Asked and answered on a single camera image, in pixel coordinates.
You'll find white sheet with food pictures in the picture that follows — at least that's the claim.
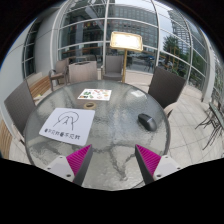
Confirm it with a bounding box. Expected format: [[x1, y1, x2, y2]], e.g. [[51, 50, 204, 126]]
[[77, 88, 113, 102]]

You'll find brown wicker chair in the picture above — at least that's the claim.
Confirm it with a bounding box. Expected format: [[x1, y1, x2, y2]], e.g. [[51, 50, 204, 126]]
[[3, 79, 38, 141], [147, 65, 187, 119], [68, 60, 99, 84], [48, 58, 70, 92], [100, 54, 125, 82]]

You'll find green metal garden furniture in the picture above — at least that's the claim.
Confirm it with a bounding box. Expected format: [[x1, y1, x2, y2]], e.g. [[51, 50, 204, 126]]
[[194, 99, 224, 151]]

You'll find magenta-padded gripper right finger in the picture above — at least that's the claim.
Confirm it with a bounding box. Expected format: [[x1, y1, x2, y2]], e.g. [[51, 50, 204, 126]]
[[134, 143, 183, 186]]

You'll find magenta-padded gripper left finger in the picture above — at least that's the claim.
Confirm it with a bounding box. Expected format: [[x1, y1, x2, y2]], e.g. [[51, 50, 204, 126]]
[[45, 143, 94, 187]]

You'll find gold-framed menu stand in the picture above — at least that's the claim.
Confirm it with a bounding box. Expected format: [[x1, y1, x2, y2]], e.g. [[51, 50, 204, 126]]
[[109, 31, 144, 84]]

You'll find wooden slat bench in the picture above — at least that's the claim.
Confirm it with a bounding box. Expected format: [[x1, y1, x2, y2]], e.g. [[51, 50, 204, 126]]
[[25, 71, 53, 101], [0, 118, 14, 160]]

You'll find white mouse pad black print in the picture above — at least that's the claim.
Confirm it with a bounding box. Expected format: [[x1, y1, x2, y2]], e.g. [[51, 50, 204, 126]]
[[38, 107, 96, 147]]

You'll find black computer mouse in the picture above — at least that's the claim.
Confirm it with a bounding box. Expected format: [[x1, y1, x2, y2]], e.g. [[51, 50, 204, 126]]
[[138, 113, 158, 132]]

